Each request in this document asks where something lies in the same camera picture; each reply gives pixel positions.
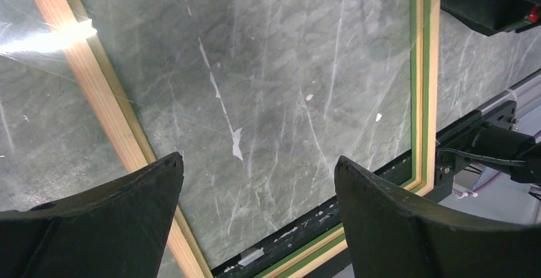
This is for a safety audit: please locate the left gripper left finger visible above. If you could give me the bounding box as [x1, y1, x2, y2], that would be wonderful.
[1, 152, 184, 277]

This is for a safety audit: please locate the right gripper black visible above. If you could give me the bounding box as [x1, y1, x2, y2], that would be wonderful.
[440, 0, 540, 36]

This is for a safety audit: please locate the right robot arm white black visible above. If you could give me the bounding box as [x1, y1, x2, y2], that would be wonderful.
[435, 0, 540, 184]

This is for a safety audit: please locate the wooden picture frame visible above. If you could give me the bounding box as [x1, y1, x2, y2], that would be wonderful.
[34, 0, 440, 277]

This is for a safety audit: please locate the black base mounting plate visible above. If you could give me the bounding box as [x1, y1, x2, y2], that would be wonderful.
[212, 101, 517, 277]

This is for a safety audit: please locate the aluminium rail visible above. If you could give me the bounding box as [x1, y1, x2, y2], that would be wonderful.
[477, 69, 540, 119]

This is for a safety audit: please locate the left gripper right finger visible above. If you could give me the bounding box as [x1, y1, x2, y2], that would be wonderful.
[334, 156, 540, 277]

